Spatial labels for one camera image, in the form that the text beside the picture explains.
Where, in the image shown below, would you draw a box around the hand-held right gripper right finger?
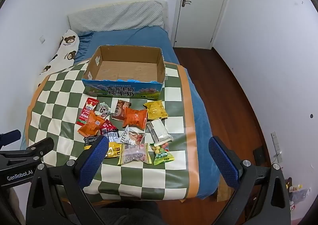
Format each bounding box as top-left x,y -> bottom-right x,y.
208,136 -> 291,225

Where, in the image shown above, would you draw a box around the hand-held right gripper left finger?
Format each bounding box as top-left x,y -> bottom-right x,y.
26,135 -> 110,225

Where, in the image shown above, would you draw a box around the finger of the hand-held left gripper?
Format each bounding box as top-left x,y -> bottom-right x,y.
0,137 -> 54,166
0,129 -> 22,147

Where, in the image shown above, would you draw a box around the yellow black snack packet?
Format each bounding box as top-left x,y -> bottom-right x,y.
104,142 -> 122,158

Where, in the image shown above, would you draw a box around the orange snack packet white label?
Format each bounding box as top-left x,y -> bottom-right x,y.
78,111 -> 106,136

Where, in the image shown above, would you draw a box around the dark red snack packet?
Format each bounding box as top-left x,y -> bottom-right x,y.
99,119 -> 119,143

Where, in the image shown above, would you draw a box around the white striped snack packet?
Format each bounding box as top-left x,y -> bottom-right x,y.
117,125 -> 146,145

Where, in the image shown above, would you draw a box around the long red snack packet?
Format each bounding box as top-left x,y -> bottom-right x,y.
77,98 -> 100,126

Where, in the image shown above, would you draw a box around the small white black snack packet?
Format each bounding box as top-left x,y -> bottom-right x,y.
98,102 -> 111,119

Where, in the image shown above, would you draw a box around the brown snack packet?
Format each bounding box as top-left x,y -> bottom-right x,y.
111,99 -> 132,121

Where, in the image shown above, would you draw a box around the large orange snack packet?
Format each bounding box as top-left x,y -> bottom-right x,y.
123,107 -> 148,130

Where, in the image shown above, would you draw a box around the green candy packet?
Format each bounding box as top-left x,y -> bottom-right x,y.
150,141 -> 175,165

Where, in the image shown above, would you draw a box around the white silver snack packet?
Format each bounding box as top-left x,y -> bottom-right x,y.
146,119 -> 174,143

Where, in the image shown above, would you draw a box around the plain yellow snack packet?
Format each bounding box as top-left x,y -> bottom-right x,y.
143,100 -> 169,120

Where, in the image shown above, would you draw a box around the cardboard box blue rim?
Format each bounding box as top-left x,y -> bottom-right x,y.
82,45 -> 166,100

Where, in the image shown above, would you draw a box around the cardboard piece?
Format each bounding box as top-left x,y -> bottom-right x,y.
217,175 -> 235,202

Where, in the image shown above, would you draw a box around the black floor box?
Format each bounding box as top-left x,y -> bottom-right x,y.
253,148 -> 266,166

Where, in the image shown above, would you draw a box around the white power strip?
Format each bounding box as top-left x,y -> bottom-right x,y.
271,132 -> 284,163

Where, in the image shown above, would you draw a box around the green white checkered mat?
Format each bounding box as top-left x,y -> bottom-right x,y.
25,59 -> 200,202

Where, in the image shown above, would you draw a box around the clear plastic bags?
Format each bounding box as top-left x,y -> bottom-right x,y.
284,178 -> 311,207

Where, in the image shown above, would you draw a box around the white bear print pillow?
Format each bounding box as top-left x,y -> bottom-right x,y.
39,29 -> 80,76

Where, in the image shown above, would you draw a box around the blue bed sheet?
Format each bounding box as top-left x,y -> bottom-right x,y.
20,26 -> 221,201

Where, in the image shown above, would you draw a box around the grey white blanket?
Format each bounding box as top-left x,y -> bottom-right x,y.
68,0 -> 169,34

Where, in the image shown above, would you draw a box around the white door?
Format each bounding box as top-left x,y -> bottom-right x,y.
173,0 -> 235,50

